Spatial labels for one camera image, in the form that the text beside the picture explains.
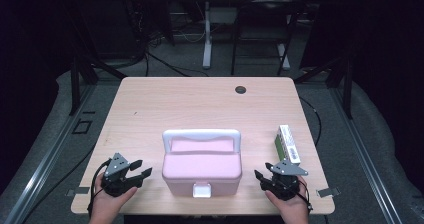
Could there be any white desk with white legs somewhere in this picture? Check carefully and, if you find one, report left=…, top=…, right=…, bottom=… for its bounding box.
left=183, top=0, right=328, bottom=71

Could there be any pink storage box white handle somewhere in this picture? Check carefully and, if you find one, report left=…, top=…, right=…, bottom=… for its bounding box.
left=161, top=128, right=243, bottom=199

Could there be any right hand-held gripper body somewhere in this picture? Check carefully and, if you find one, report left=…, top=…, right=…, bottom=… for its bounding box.
left=262, top=160, right=309, bottom=202

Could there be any person's right hand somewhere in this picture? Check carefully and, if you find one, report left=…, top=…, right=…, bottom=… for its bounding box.
left=265, top=183, right=310, bottom=224

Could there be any left hand-held gripper black cable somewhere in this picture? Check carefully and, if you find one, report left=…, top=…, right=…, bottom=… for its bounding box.
left=87, top=158, right=112, bottom=218

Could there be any curved black floor cable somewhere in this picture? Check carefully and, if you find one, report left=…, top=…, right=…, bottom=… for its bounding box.
left=299, top=96, right=323, bottom=148

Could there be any white cable under desk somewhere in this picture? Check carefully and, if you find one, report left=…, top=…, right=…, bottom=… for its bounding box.
left=173, top=30, right=206, bottom=44

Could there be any black chair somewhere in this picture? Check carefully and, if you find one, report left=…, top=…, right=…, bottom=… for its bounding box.
left=230, top=0, right=301, bottom=77

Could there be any long black floor cable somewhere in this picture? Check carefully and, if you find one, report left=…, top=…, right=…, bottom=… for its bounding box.
left=19, top=143, right=98, bottom=224

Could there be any person's left hand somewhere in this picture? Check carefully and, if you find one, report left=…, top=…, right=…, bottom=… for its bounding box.
left=89, top=175, right=138, bottom=224

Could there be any black cable behind table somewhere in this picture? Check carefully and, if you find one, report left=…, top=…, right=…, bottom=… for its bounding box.
left=144, top=50, right=209, bottom=78

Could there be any right hand-held gripper black cable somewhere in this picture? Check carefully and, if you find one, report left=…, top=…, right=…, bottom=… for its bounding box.
left=298, top=178, right=314, bottom=215

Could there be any hand-held gripper black cable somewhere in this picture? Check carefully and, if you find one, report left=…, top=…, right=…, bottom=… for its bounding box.
left=87, top=158, right=112, bottom=218
left=298, top=178, right=314, bottom=215

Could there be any grey tape strip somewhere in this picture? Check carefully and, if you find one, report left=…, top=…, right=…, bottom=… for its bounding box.
left=316, top=187, right=342, bottom=199
left=65, top=187, right=91, bottom=198

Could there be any black metal stand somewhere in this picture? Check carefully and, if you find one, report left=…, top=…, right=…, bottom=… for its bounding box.
left=294, top=55, right=354, bottom=120
left=68, top=50, right=128, bottom=117

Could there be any white and green carton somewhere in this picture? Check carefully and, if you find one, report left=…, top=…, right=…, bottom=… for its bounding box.
left=274, top=124, right=302, bottom=165

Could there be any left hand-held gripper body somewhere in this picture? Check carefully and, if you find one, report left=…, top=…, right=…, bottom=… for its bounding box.
left=101, top=152, right=144, bottom=198

